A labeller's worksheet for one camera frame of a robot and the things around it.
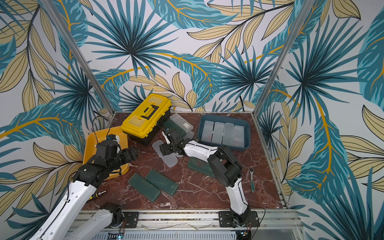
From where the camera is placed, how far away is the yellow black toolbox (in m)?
0.90

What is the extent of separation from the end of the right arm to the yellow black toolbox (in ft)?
0.48

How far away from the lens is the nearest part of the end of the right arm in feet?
2.30
